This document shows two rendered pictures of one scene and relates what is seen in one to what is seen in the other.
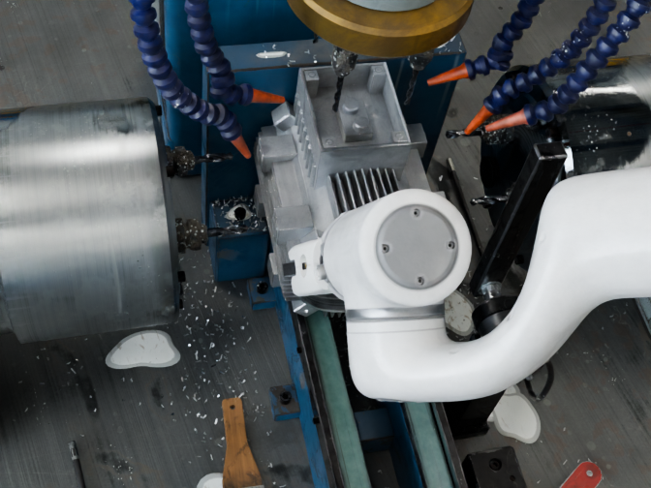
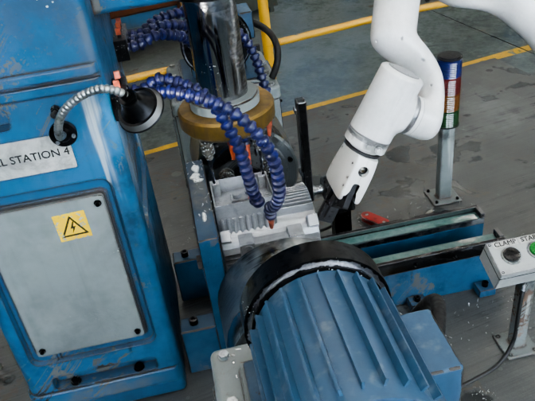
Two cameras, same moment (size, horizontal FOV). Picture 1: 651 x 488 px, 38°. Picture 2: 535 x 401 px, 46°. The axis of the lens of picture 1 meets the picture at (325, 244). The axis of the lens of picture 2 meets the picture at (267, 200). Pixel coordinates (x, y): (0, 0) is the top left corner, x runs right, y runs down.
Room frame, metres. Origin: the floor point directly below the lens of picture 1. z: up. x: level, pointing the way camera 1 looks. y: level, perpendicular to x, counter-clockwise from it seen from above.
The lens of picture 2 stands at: (0.37, 1.03, 1.82)
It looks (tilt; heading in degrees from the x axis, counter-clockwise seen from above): 34 degrees down; 285
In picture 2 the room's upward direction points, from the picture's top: 8 degrees counter-clockwise
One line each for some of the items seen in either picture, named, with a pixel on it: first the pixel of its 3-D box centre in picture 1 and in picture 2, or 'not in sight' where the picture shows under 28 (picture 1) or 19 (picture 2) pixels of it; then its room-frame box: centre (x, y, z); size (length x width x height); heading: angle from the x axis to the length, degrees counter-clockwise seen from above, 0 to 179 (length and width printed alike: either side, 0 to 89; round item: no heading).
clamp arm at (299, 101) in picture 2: (513, 228); (305, 151); (0.60, -0.19, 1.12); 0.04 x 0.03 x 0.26; 22
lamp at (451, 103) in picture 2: not in sight; (447, 99); (0.28, -0.50, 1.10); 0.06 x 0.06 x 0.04
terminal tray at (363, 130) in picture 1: (350, 126); (243, 203); (0.70, 0.00, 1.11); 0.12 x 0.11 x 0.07; 21
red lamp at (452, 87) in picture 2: not in sight; (448, 83); (0.28, -0.50, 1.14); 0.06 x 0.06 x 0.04
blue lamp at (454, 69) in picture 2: not in sight; (449, 66); (0.28, -0.50, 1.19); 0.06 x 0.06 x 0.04
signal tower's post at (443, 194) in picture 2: not in sight; (446, 130); (0.28, -0.50, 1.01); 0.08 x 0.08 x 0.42; 22
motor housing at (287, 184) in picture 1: (346, 204); (267, 235); (0.66, -0.02, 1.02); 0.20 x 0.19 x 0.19; 21
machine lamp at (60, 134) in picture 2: not in sight; (101, 114); (0.79, 0.29, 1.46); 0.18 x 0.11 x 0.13; 22
